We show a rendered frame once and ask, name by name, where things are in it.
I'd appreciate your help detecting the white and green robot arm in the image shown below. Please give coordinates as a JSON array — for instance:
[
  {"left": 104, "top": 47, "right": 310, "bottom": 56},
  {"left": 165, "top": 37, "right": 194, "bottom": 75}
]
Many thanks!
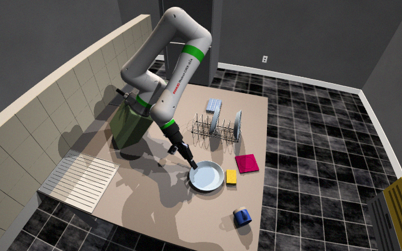
[{"left": 116, "top": 7, "right": 212, "bottom": 138}]

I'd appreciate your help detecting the beige tiled wall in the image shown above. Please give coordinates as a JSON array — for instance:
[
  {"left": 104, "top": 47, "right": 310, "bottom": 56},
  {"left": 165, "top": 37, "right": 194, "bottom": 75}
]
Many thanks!
[{"left": 0, "top": 15, "right": 152, "bottom": 251}]

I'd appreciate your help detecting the grey ribbed sink drainer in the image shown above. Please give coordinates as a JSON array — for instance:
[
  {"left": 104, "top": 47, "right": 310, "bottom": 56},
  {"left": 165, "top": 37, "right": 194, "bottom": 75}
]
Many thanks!
[{"left": 109, "top": 80, "right": 169, "bottom": 106}]

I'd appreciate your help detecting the yellow sponge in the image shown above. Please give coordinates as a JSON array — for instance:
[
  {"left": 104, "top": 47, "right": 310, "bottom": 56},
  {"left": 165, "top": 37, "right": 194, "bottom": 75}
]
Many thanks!
[{"left": 226, "top": 169, "right": 237, "bottom": 185}]

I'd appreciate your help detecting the white ribbed draining mat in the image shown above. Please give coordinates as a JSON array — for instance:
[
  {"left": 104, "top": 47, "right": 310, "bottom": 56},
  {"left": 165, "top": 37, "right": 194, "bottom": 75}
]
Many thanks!
[{"left": 38, "top": 149, "right": 120, "bottom": 213}]

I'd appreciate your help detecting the dark pink square coaster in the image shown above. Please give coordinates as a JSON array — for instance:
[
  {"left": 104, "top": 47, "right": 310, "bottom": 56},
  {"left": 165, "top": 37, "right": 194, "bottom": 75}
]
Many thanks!
[{"left": 235, "top": 154, "right": 259, "bottom": 174}]

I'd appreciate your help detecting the blue and white checkered towel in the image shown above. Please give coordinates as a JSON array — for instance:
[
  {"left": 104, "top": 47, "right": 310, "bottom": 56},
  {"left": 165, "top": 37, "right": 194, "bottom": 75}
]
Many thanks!
[{"left": 206, "top": 98, "right": 222, "bottom": 113}]

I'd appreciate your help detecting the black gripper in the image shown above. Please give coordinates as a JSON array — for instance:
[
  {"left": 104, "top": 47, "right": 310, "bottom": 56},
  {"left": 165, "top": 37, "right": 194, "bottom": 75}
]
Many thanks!
[{"left": 168, "top": 131, "right": 198, "bottom": 169}]

